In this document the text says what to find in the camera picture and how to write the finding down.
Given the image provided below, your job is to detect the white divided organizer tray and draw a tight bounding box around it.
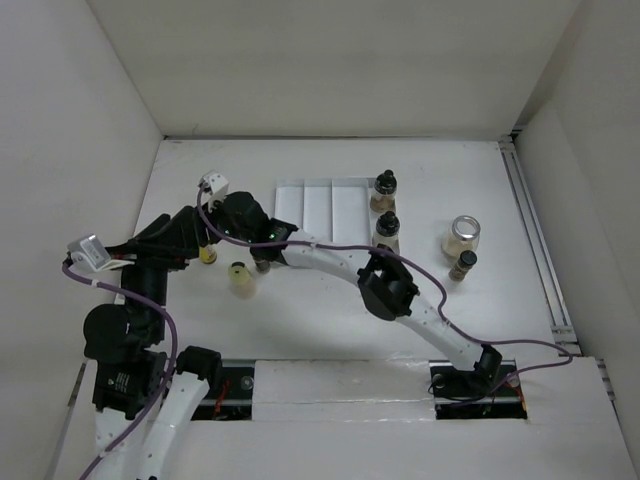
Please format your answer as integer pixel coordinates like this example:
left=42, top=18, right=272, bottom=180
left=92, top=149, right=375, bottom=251
left=274, top=177, right=383, bottom=246

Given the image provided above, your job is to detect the aluminium rail right side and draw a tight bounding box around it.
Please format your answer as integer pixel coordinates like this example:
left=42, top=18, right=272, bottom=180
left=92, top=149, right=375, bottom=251
left=498, top=136, right=583, bottom=356

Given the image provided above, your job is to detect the black-capped grinder pale spice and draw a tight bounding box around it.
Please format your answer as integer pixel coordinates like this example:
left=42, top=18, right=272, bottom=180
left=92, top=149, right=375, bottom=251
left=372, top=210, right=400, bottom=252

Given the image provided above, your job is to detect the black-lid dark spice bottle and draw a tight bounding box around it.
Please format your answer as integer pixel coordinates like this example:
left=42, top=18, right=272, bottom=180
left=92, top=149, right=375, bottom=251
left=252, top=253, right=271, bottom=274

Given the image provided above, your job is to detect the black-capped grinder brown spice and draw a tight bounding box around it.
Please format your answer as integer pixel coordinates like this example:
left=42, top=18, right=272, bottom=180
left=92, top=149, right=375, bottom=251
left=370, top=169, right=398, bottom=213

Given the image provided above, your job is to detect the yellow label sauce bottle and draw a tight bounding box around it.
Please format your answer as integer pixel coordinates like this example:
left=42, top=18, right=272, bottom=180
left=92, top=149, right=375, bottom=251
left=199, top=244, right=218, bottom=265

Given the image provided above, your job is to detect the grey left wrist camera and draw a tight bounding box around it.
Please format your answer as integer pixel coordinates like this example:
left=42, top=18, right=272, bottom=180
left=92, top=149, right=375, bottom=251
left=67, top=234, right=112, bottom=273

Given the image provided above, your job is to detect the yellow-lid beige spice bottle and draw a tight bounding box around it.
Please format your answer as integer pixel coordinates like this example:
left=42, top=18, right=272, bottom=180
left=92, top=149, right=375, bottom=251
left=228, top=261, right=256, bottom=299

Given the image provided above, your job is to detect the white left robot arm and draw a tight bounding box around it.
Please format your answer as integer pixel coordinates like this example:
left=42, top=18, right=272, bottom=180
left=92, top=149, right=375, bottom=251
left=69, top=206, right=223, bottom=479

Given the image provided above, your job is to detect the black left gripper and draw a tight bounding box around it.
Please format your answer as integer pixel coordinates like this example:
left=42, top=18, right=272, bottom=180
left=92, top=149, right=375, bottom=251
left=107, top=202, right=199, bottom=338

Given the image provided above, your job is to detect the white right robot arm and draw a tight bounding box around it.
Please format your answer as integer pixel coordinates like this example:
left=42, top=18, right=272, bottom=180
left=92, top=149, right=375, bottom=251
left=198, top=192, right=502, bottom=397

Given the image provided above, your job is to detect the black-lid brown spice bottle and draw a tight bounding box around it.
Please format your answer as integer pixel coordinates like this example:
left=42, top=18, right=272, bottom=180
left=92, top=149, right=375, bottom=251
left=449, top=250, right=478, bottom=282

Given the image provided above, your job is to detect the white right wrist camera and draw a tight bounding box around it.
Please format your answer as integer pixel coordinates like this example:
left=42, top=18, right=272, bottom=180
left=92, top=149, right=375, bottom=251
left=198, top=170, right=229, bottom=210

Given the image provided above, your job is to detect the silver-lid glass jar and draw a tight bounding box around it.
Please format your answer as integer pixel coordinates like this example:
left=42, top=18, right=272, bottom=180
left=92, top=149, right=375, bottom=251
left=441, top=215, right=481, bottom=260

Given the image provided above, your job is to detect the white foam front board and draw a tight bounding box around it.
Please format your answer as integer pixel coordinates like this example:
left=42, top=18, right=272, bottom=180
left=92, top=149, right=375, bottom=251
left=49, top=355, right=626, bottom=480

